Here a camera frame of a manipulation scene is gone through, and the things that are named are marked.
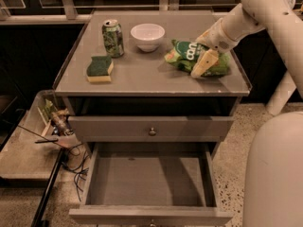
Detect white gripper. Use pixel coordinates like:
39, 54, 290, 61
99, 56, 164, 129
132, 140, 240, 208
190, 18, 241, 78

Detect green rice chip bag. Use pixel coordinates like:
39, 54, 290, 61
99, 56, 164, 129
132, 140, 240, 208
165, 40, 229, 77

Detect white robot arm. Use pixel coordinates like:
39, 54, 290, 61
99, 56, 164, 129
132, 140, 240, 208
191, 0, 303, 227

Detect grey drawer cabinet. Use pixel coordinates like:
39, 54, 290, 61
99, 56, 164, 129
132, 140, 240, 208
52, 9, 253, 227

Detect round metal drawer knob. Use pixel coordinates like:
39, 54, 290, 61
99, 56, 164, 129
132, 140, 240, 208
149, 128, 157, 136

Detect closed upper grey drawer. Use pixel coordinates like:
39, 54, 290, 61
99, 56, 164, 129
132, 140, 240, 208
69, 116, 233, 142

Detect open middle grey drawer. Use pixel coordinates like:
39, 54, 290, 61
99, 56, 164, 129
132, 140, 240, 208
69, 143, 233, 227

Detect white ceramic bowl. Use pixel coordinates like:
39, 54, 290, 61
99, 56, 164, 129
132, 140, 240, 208
131, 24, 165, 52

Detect green soda can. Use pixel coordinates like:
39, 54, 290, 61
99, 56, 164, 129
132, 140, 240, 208
101, 19, 124, 58

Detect green yellow sponge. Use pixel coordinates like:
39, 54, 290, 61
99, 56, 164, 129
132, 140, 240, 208
86, 56, 114, 83

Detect metal window railing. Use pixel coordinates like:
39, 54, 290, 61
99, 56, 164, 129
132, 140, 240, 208
0, 0, 240, 26

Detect clear plastic bin with clutter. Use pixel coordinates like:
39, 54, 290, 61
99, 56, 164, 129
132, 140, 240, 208
24, 90, 80, 148

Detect white diagonal post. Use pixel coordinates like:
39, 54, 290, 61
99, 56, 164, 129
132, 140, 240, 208
266, 71, 296, 115

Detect black cables on floor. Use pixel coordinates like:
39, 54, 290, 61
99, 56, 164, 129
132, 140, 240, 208
60, 141, 92, 203

